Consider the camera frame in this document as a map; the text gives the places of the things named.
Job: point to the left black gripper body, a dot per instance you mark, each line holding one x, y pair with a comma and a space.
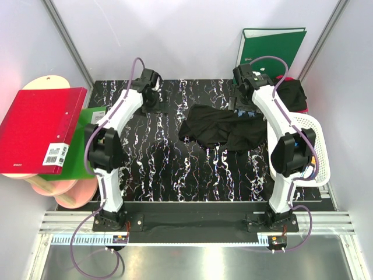
154, 105

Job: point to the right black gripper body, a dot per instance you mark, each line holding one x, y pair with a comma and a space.
240, 105

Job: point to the black t shirt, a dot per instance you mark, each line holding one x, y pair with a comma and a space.
210, 127

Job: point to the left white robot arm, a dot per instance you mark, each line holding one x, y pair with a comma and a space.
104, 154

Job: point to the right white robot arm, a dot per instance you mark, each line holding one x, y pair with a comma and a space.
293, 152

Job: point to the white plastic laundry basket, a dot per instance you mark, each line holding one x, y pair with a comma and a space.
306, 121

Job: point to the black marbled table mat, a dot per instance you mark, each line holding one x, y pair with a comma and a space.
161, 167

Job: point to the green lever arch binder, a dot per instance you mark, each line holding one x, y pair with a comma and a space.
281, 43

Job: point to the red ring binder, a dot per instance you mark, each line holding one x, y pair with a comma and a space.
38, 128

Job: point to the aluminium frame profile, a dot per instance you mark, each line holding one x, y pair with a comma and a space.
338, 223

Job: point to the white slotted cable duct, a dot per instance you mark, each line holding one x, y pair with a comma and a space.
90, 240

